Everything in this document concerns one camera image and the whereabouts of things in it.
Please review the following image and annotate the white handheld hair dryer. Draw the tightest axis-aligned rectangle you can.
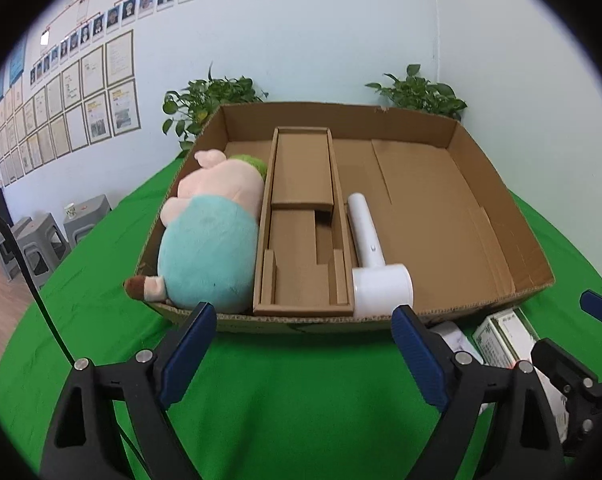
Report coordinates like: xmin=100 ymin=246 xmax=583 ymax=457
xmin=347 ymin=193 xmax=414 ymax=318

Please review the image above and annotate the brown cardboard insert box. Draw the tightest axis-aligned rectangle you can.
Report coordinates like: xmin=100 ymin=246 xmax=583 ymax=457
xmin=253 ymin=127 xmax=354 ymax=318

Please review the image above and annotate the white phone holder stand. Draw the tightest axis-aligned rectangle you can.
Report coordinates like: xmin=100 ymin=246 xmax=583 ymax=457
xmin=429 ymin=321 xmax=489 ymax=415

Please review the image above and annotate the large cardboard tray box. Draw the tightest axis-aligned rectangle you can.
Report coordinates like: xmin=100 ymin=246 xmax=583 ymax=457
xmin=133 ymin=102 xmax=555 ymax=334

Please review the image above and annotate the grey plastic stool middle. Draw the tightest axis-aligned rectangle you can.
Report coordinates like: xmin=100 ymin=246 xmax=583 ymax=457
xmin=11 ymin=214 xmax=71 ymax=289

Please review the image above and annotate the grey plastic stool far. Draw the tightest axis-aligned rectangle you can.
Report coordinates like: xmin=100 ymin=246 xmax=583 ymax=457
xmin=0 ymin=217 xmax=32 ymax=282

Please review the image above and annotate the grey plastic stool with cup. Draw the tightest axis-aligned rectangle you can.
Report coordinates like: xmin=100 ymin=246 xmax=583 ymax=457
xmin=63 ymin=194 xmax=111 ymax=248

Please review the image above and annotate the paper cup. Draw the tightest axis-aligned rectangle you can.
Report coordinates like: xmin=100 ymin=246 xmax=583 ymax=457
xmin=64 ymin=203 xmax=76 ymax=219

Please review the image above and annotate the right potted green plant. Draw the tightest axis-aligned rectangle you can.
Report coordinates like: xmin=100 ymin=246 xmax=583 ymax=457
xmin=365 ymin=64 xmax=467 ymax=122

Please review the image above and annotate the potted green plant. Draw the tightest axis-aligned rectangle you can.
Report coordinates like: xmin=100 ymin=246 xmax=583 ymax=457
xmin=162 ymin=67 xmax=269 ymax=156
xmin=365 ymin=64 xmax=467 ymax=122

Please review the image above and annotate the framed certificate lower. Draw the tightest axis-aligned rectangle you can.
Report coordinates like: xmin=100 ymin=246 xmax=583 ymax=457
xmin=108 ymin=78 xmax=141 ymax=136

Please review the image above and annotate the framed certificate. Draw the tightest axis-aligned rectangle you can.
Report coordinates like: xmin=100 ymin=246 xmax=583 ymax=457
xmin=106 ymin=30 xmax=135 ymax=87
xmin=108 ymin=78 xmax=141 ymax=136

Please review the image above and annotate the left potted green plant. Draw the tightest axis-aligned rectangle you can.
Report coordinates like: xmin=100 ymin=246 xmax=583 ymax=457
xmin=162 ymin=67 xmax=269 ymax=156

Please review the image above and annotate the framed certificate upper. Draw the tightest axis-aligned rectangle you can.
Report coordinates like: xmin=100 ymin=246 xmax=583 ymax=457
xmin=106 ymin=30 xmax=135 ymax=87

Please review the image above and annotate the black cable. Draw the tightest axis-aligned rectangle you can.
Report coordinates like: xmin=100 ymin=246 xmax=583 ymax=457
xmin=0 ymin=201 xmax=78 ymax=366

